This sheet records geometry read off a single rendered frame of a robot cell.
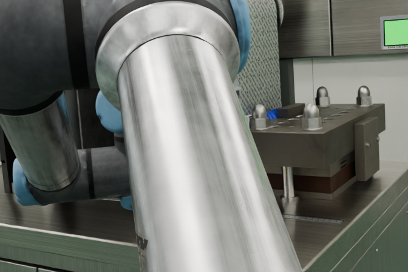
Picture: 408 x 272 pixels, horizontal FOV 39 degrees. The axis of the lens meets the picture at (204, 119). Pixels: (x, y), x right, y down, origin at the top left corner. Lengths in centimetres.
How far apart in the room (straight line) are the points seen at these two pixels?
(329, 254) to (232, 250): 57
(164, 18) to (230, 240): 20
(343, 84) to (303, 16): 245
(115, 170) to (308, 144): 34
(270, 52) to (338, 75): 256
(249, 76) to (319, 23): 26
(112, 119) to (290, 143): 33
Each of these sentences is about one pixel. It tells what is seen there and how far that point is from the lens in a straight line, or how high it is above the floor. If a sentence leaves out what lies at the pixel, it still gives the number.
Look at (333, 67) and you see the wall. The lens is 382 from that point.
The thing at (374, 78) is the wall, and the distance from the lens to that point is 375.
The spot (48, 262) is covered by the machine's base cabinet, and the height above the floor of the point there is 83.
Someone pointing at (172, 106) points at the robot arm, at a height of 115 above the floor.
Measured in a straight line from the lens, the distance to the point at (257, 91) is 120.
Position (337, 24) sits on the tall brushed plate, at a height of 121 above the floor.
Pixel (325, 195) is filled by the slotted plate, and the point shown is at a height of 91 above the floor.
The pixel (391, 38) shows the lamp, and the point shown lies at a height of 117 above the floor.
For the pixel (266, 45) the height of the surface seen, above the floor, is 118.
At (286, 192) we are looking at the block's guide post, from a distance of 106.
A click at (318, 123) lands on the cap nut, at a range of 102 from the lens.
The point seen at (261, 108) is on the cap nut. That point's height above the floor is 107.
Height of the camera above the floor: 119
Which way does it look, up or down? 7 degrees down
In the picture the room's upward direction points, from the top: 4 degrees counter-clockwise
